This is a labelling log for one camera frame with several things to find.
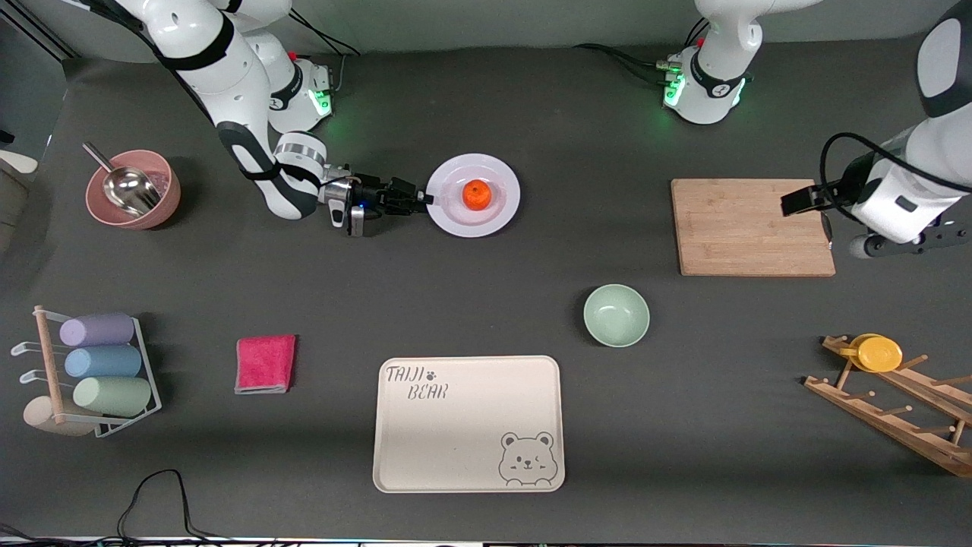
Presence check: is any white round plate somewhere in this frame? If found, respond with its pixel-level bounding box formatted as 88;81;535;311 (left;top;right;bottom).
425;153;522;239

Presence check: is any wooden cutting board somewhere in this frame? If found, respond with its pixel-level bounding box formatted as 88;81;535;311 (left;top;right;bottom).
671;179;837;277

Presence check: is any yellow cup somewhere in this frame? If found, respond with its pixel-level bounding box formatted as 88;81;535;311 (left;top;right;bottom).
839;334;904;373

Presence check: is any pink folded cloth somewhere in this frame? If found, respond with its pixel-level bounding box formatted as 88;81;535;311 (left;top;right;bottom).
235;334;298;395

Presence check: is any pink bowl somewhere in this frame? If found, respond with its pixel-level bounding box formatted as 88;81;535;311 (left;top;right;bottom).
85;150;182;231

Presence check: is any pale green bowl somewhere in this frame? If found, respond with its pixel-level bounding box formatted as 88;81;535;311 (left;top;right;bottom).
583;284;651;349

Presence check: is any wooden peg rack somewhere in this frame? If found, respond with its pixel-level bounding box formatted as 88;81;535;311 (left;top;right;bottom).
804;335;972;479

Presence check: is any cream bear print tray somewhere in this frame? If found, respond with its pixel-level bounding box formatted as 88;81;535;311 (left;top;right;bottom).
373;356;565;494

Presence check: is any metal scoop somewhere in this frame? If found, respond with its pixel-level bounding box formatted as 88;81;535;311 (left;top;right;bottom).
82;141;163;217

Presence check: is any purple cup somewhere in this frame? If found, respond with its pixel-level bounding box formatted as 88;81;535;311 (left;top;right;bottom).
59;314;136;348

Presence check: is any blue cup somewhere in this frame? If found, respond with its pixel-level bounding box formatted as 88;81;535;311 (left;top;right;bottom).
64;346;143;379

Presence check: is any green cup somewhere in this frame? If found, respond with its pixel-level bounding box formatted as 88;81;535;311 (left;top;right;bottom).
73;377;153;417

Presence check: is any beige cup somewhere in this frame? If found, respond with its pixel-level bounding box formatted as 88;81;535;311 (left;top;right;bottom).
23;396;96;438

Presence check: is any black right base cable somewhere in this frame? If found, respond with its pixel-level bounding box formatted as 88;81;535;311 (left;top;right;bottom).
287;14;361;96

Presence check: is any black base cable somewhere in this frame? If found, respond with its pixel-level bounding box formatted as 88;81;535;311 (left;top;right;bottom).
573;43;677;84
287;14;361;96

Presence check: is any black left base cable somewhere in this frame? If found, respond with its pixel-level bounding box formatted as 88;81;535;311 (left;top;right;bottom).
573;43;677;84

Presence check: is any black looped floor cable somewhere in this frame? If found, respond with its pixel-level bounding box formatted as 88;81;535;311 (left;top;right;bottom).
118;470;229;542

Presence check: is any white wire cup rack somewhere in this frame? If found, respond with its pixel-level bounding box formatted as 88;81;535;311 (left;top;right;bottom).
11;305;163;439

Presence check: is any black frame bar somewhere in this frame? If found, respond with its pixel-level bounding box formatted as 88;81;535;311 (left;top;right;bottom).
19;11;79;60

